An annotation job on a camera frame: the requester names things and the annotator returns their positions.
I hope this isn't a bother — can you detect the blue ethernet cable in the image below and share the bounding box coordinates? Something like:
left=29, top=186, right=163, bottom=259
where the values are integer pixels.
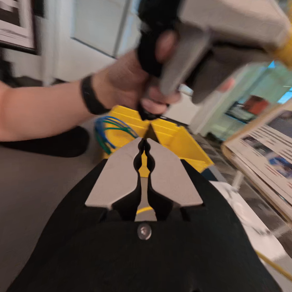
left=94, top=116, right=139, bottom=149

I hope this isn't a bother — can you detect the person's left forearm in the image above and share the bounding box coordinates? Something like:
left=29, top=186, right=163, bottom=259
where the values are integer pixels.
left=0, top=79, right=96, bottom=142

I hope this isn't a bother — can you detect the yellow plastic bin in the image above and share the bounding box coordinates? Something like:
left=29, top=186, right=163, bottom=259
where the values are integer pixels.
left=103, top=105, right=214, bottom=178

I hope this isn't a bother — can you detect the yellow ethernet cable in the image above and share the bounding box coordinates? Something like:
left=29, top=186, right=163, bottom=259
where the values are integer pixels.
left=136, top=30, right=292, bottom=281

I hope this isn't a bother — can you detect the black bin divider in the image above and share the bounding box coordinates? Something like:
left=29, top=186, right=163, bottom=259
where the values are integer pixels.
left=146, top=124, right=160, bottom=143

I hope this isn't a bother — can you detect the green ethernet cable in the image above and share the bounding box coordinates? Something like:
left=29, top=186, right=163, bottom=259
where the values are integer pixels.
left=95, top=120, right=138, bottom=156

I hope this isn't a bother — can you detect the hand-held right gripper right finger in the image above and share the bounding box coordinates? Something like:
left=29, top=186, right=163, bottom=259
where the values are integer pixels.
left=145, top=138, right=203, bottom=208

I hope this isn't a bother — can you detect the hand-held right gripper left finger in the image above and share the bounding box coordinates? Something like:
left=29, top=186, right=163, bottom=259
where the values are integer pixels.
left=85, top=137, right=145, bottom=210

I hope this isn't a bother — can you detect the person's left hand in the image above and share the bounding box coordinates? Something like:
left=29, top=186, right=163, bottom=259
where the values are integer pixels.
left=92, top=30, right=183, bottom=115

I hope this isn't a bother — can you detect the black mesh wrist rest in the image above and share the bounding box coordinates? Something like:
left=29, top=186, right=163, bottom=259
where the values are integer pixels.
left=0, top=125, right=90, bottom=158

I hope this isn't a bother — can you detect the black wristband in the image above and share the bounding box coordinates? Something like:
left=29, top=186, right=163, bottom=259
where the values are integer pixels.
left=80, top=75, right=110, bottom=115

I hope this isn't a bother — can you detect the instruction sheet on board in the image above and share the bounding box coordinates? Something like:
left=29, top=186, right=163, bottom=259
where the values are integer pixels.
left=221, top=100, right=292, bottom=223

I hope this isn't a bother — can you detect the red storage box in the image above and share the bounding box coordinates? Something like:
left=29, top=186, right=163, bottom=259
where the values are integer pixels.
left=243, top=95, right=270, bottom=116

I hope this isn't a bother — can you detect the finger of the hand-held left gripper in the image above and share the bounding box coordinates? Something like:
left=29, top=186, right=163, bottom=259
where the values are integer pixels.
left=178, top=0, right=290, bottom=49
left=191, top=49, right=275, bottom=104

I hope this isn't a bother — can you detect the white stand base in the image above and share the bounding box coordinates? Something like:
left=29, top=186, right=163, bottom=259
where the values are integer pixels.
left=210, top=180, right=292, bottom=270

